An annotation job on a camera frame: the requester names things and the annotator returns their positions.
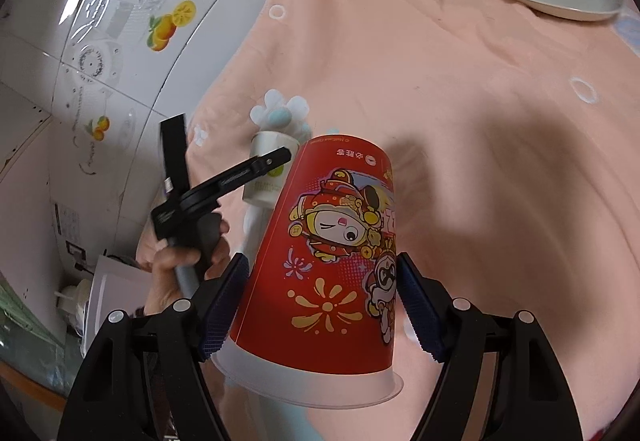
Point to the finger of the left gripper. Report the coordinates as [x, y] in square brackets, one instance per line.
[254, 167]

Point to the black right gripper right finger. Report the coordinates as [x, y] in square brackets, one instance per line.
[530, 397]

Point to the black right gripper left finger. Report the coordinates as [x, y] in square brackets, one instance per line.
[144, 373]

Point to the white paper cup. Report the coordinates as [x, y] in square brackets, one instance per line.
[265, 191]

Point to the red clear plastic cup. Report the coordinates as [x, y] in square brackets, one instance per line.
[316, 323]

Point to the person's left hand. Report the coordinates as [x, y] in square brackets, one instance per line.
[165, 289]

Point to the peach flower-print cloth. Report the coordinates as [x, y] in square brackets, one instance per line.
[514, 140]

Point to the wall power socket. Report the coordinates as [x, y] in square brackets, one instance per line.
[78, 253]

